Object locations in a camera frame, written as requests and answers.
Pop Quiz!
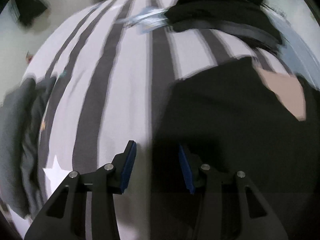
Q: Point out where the black garment with pink lining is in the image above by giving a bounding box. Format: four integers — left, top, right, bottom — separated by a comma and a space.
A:
150, 57, 319, 239

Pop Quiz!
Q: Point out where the pile of black clothes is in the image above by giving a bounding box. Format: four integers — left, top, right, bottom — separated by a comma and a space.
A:
165, 0, 283, 53

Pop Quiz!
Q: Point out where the grey pillow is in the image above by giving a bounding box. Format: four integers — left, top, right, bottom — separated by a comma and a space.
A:
1, 76, 56, 218

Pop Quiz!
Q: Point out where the striped white grey duvet cover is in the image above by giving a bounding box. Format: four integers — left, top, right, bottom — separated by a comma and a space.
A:
8, 0, 291, 239

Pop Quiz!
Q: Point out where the black jacket hanging on wall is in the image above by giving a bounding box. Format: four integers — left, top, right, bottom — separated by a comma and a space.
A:
10, 0, 48, 29

